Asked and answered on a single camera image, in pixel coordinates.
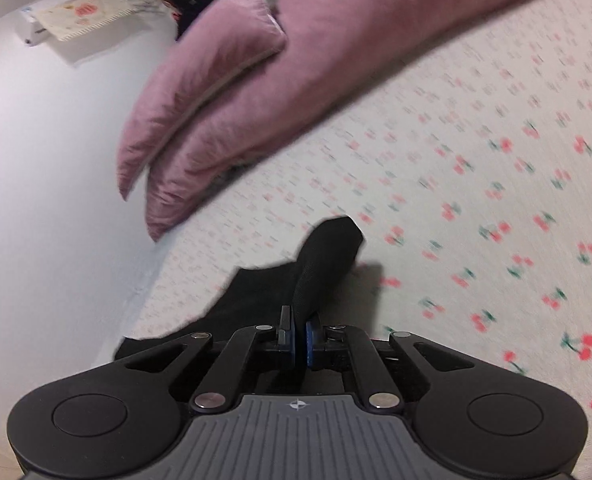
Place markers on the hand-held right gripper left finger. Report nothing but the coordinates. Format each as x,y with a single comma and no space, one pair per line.
290,344

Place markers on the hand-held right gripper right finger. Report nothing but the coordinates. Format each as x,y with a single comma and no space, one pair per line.
310,344

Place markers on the black pants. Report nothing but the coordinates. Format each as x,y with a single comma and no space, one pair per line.
326,255

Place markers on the cherry print bed sheet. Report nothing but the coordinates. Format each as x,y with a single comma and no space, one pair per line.
476,200

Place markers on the pink pillow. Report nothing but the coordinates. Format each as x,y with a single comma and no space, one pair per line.
201,90

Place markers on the pink duvet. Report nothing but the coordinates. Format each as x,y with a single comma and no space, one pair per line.
356,50

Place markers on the black dark object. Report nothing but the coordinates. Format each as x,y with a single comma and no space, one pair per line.
191,12

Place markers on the white air conditioner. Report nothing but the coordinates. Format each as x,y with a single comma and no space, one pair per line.
38,32

